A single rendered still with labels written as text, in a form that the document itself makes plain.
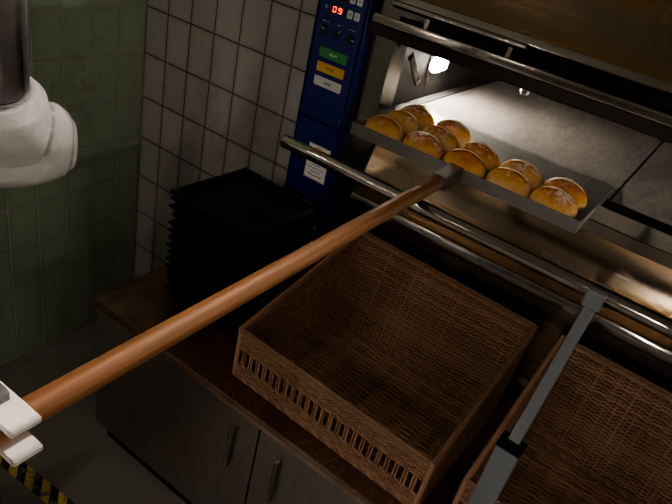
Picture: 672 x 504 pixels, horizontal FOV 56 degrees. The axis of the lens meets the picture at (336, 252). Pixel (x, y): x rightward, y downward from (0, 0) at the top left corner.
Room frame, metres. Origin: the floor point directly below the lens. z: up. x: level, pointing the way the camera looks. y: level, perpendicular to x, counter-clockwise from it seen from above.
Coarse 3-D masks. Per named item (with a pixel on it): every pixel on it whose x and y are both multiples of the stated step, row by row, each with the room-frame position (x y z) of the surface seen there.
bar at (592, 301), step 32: (320, 160) 1.24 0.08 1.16; (384, 192) 1.16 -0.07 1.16; (448, 224) 1.09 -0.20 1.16; (512, 256) 1.03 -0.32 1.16; (576, 288) 0.97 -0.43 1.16; (608, 288) 0.97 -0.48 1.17; (576, 320) 0.93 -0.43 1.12; (640, 320) 0.91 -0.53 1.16; (544, 384) 0.85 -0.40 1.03; (512, 448) 0.76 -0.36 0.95; (480, 480) 0.76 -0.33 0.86
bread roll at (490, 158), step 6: (468, 144) 1.38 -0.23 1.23; (474, 144) 1.37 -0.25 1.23; (480, 144) 1.37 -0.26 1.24; (486, 144) 1.38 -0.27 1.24; (474, 150) 1.36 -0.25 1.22; (480, 150) 1.36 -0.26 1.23; (486, 150) 1.36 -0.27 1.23; (492, 150) 1.36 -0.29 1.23; (480, 156) 1.35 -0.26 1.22; (486, 156) 1.35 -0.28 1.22; (492, 156) 1.35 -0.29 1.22; (486, 162) 1.34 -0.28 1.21; (492, 162) 1.35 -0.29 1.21; (498, 162) 1.36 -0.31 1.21; (486, 168) 1.34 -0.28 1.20; (492, 168) 1.34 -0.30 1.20
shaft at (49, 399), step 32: (416, 192) 1.09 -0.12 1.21; (352, 224) 0.90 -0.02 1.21; (288, 256) 0.76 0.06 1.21; (320, 256) 0.81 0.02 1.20; (256, 288) 0.68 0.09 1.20; (192, 320) 0.58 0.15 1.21; (128, 352) 0.50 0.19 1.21; (160, 352) 0.53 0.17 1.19; (64, 384) 0.44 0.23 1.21; (96, 384) 0.46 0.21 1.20
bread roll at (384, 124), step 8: (368, 120) 1.41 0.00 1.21; (376, 120) 1.40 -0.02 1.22; (384, 120) 1.39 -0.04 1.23; (392, 120) 1.39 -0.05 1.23; (376, 128) 1.38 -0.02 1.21; (384, 128) 1.38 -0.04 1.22; (392, 128) 1.38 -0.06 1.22; (400, 128) 1.39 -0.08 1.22; (392, 136) 1.37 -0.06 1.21; (400, 136) 1.38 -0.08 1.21
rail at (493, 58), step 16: (384, 16) 1.47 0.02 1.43; (416, 32) 1.43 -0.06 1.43; (432, 32) 1.42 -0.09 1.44; (464, 48) 1.37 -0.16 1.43; (496, 64) 1.34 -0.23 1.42; (512, 64) 1.32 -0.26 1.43; (544, 80) 1.29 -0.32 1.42; (560, 80) 1.27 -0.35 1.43; (592, 96) 1.24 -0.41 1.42; (608, 96) 1.23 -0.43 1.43; (640, 112) 1.20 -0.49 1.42; (656, 112) 1.19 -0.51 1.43
